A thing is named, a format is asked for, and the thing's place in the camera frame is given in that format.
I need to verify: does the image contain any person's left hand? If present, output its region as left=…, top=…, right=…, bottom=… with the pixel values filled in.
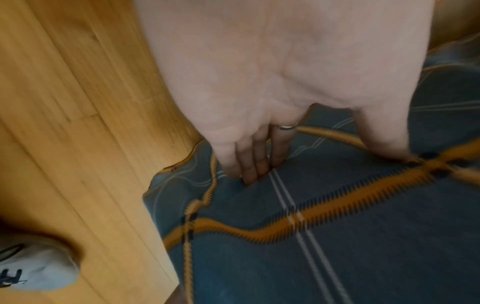
left=134, top=0, right=436, bottom=186

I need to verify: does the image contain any blue plaid bed sheet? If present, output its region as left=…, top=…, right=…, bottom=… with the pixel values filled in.
left=142, top=33, right=480, bottom=304

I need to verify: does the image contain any person's left shoe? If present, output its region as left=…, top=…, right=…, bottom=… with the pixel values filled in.
left=0, top=232, right=83, bottom=292

